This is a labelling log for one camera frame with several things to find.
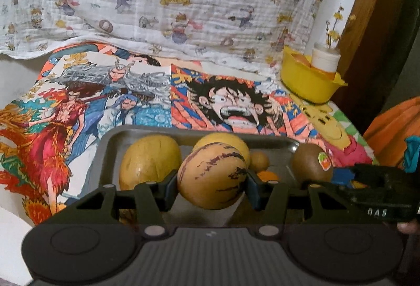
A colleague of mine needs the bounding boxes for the wooden headboard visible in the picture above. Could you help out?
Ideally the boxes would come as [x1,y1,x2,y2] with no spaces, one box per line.
[331,0,411,129]

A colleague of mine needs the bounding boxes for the orange cloth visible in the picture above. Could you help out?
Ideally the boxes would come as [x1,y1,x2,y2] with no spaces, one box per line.
[363,96,420,172]

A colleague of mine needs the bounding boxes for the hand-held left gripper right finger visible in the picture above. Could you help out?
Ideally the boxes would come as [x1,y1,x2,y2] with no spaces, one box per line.
[246,171,348,236]

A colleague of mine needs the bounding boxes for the shouting face print poster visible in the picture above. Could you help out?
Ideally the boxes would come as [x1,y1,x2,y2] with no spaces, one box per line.
[169,65,329,150]

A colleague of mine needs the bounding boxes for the yellow lemon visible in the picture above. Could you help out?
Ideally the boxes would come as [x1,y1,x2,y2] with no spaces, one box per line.
[193,133,250,170]

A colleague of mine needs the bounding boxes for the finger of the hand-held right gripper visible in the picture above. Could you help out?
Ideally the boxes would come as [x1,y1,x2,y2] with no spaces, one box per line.
[349,165,420,195]
[328,186,420,224]

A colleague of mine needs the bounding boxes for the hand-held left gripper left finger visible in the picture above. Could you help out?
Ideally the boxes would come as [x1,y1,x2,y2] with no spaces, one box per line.
[70,173,180,237]

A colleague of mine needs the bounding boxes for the purple striped pepino melon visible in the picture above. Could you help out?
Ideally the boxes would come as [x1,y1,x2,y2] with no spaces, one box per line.
[177,146,249,210]

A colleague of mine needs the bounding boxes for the yellow flower twigs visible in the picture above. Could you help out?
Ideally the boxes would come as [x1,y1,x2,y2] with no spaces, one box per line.
[323,4,346,51]

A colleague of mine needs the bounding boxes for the blue cloth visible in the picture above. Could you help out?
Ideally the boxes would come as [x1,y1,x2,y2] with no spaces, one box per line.
[403,136,420,172]

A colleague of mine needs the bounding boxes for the pale yellow pepino melon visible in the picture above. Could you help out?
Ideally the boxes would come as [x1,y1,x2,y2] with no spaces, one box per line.
[119,136,182,191]

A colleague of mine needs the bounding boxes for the small brown kiwi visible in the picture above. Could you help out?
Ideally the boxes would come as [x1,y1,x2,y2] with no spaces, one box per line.
[250,151,270,172]

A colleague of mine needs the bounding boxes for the yellow plastic bowl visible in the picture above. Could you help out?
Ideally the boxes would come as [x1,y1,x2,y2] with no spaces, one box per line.
[280,45,348,105]

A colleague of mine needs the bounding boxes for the yellow bear print cloth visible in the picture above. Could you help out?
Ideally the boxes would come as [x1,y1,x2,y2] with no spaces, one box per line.
[295,98,379,172]

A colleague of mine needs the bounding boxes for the dragon print poster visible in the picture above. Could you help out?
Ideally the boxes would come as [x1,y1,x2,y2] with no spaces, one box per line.
[0,43,173,228]

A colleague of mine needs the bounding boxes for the metal tray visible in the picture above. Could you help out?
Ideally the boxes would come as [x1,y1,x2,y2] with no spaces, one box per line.
[93,125,306,208]

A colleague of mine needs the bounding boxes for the brown kiwi with sticker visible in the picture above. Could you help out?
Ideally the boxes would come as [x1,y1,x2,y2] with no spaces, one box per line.
[292,143,334,183]

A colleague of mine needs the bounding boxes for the person's right hand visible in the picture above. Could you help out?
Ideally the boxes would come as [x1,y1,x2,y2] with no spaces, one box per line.
[396,221,420,236]

